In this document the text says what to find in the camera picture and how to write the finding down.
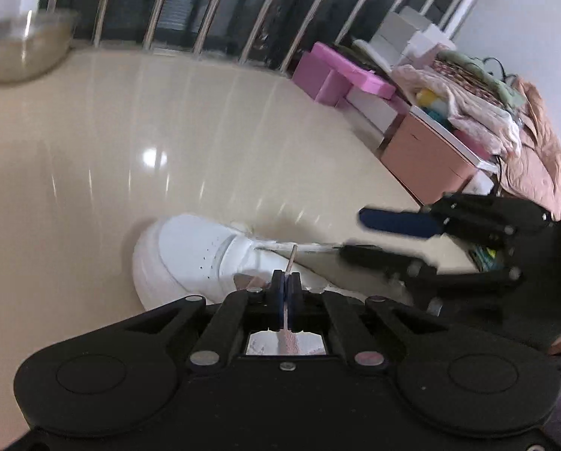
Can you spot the yellow fluffy cloth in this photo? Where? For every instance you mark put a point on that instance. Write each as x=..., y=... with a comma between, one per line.
x=430, y=97

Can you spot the metal bowl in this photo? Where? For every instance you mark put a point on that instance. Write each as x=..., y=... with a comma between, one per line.
x=22, y=47

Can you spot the steel window guard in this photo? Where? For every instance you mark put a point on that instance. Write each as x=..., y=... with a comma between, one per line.
x=158, y=9

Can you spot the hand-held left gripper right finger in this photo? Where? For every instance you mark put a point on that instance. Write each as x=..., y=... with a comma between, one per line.
x=293, y=305

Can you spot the dark window with blinds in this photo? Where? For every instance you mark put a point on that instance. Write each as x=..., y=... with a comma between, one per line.
x=186, y=0

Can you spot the brown quilted blanket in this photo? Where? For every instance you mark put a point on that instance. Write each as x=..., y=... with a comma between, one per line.
x=538, y=150

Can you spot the green floral blanket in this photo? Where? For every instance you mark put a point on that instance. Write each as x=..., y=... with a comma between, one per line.
x=510, y=91

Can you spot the stack of white boxes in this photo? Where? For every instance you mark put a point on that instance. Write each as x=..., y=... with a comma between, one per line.
x=402, y=28

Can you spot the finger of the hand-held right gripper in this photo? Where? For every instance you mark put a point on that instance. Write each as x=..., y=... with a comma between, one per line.
x=383, y=258
x=397, y=221

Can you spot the pink square box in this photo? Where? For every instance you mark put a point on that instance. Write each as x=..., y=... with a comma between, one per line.
x=315, y=77

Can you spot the white sneaker shoe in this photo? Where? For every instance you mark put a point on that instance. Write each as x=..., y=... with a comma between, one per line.
x=191, y=253

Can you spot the white long box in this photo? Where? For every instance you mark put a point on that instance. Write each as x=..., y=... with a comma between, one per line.
x=374, y=108

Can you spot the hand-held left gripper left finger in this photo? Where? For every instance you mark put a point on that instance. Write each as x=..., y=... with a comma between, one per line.
x=278, y=300

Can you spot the pink flat box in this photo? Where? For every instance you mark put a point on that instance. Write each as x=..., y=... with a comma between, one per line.
x=355, y=75

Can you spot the pink shoelace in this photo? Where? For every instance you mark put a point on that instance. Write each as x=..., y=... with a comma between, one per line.
x=289, y=343

